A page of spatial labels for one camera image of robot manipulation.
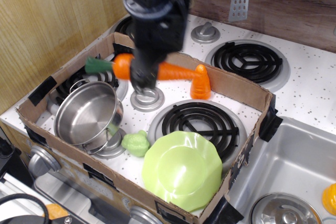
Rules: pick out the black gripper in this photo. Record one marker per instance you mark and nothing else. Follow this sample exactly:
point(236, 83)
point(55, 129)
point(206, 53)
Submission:
point(157, 32)

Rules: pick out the orange toy carrot green stem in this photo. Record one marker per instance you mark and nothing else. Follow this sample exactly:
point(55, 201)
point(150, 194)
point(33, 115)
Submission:
point(121, 67)

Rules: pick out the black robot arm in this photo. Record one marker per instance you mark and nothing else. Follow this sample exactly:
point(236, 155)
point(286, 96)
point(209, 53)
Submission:
point(158, 29)

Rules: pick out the small orange carrot cone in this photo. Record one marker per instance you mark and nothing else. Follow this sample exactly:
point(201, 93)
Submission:
point(200, 86)

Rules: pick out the light green plastic plate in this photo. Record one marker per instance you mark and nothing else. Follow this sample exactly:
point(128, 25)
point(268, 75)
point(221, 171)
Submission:
point(183, 168)

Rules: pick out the centre silver stove knob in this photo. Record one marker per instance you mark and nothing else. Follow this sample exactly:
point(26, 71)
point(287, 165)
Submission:
point(150, 100)

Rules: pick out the silver stove knob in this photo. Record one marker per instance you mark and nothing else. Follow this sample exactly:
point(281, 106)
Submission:
point(150, 100)
point(205, 34)

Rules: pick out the back left black burner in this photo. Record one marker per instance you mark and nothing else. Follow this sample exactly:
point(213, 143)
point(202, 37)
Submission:
point(124, 26)

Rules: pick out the black burner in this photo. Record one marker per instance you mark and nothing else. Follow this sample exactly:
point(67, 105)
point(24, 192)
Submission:
point(124, 26)
point(256, 61)
point(213, 121)
point(79, 78)

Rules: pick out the front left black burner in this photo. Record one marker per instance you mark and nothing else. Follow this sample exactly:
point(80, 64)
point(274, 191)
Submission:
point(79, 78)

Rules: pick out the steel cooking pot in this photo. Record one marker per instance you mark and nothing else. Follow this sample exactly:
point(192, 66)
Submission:
point(89, 117)

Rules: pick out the back silver stove knob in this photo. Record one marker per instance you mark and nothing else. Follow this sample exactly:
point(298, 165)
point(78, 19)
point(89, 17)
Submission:
point(205, 34)

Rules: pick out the light green toy vegetable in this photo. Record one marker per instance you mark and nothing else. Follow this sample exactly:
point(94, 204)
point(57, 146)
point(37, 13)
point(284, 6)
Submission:
point(137, 143)

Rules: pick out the brown cardboard fence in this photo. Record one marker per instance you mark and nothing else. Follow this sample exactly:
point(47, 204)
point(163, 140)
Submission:
point(228, 84)

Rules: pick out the front right black burner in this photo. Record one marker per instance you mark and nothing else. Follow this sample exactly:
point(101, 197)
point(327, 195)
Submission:
point(213, 121)

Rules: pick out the hanging metal spatula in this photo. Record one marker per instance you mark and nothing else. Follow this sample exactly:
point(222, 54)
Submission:
point(238, 10)

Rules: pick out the back right black burner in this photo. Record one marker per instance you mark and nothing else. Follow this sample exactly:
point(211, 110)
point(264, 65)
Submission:
point(256, 61)

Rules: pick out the front panel silver knob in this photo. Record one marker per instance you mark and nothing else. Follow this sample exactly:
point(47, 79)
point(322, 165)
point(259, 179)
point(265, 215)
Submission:
point(42, 162)

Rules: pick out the lower front silver knob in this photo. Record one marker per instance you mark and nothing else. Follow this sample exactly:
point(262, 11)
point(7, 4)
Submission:
point(139, 215)

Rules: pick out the silver sink basin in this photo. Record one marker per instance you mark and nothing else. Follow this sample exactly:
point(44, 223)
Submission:
point(298, 160)

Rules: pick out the steel pot lid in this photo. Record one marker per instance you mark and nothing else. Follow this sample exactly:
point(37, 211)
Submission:
point(283, 208)

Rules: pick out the yellow toy in sink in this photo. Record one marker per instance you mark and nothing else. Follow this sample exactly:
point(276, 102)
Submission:
point(328, 199)

